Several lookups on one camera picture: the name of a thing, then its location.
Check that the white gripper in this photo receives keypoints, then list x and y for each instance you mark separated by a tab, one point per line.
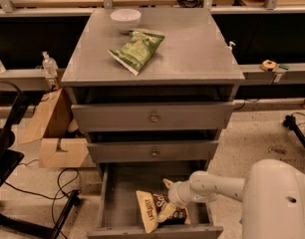
177	193

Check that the brown chip bag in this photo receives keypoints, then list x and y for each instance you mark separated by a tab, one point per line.
150	206

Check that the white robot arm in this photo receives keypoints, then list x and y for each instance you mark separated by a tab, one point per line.
272	196

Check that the grey open bottom drawer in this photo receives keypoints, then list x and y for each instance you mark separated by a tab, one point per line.
120	216

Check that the grey wooden drawer cabinet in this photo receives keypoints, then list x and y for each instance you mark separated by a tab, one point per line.
191	65

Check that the grey top drawer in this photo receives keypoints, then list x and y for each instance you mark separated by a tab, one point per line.
133	117

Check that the green chip bag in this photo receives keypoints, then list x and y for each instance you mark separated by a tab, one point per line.
138	50

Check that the cardboard box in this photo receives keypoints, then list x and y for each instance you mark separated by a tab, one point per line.
49	125

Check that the black stand leg right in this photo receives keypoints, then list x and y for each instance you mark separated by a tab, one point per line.
290	123

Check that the small white pump bottle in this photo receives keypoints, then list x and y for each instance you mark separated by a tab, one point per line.
231	45

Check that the green small object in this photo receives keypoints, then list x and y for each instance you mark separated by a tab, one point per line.
284	67

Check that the clear sanitizer bottle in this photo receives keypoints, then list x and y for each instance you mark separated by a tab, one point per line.
49	65

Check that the white bowl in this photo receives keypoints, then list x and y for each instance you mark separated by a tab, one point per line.
126	19

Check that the black stand frame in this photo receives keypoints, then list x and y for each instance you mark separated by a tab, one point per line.
10	159

